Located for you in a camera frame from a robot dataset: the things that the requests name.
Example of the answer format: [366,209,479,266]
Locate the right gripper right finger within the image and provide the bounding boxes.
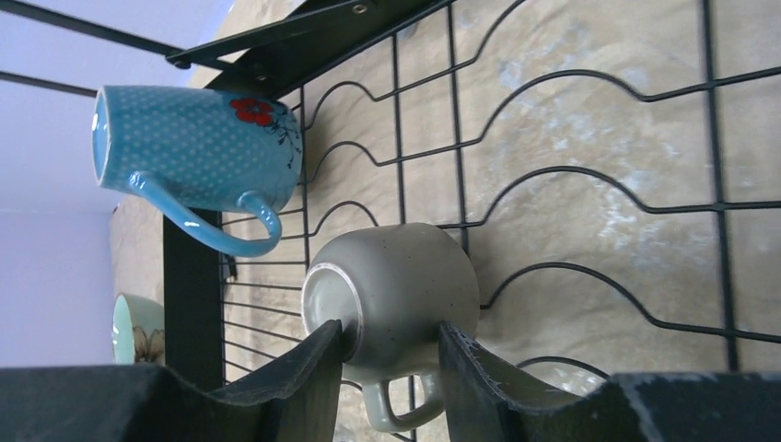
[438,322,780,441]

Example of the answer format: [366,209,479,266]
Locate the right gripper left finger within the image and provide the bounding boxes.
[1,320,343,441]

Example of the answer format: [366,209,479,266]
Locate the small grey mug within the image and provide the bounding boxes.
[301,223,480,433]

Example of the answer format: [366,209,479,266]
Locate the blue polka dot mug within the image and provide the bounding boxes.
[91,86,303,257]

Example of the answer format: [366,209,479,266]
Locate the mint green bowl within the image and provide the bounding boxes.
[111,294,165,366]

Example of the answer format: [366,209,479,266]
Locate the black wire dish rack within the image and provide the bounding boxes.
[0,0,781,442]

